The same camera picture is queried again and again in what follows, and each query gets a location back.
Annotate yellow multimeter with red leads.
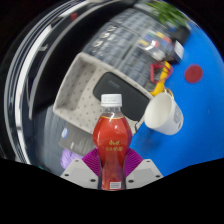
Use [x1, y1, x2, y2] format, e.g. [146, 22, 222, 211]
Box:
[149, 60, 174, 98]

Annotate grey small-parts drawer cabinet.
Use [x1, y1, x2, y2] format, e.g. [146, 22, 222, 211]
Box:
[83, 20, 134, 66]
[119, 46, 158, 88]
[113, 6, 158, 38]

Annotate dark grey flat box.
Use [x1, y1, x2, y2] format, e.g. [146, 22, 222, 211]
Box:
[58, 124, 98, 158]

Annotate white perforated tray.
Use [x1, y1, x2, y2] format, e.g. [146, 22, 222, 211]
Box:
[53, 52, 154, 134]

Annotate black hard case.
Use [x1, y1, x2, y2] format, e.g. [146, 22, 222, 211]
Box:
[169, 24, 192, 44]

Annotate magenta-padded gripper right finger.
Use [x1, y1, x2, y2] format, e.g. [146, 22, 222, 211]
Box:
[125, 148, 164, 190]

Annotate black box with white label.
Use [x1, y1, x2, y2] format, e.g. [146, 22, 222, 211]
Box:
[168, 39, 186, 64]

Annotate clear compartment box colourful parts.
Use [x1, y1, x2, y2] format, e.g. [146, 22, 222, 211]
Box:
[136, 29, 172, 62]

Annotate flat round red coaster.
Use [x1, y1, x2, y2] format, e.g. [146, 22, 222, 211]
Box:
[184, 64, 204, 84]

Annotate red drink bottle white cap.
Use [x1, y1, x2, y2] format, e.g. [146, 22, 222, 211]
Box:
[92, 93, 133, 191]

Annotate dark wall shelf unit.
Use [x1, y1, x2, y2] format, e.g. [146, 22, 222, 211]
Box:
[3, 0, 134, 158]

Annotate green potted plant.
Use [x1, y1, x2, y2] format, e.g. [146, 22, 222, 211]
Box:
[144, 0, 191, 28]

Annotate black rectangular case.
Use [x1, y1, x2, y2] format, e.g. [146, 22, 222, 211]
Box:
[92, 72, 154, 123]

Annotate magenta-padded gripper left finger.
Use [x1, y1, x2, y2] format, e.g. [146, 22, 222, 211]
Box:
[59, 148, 101, 189]

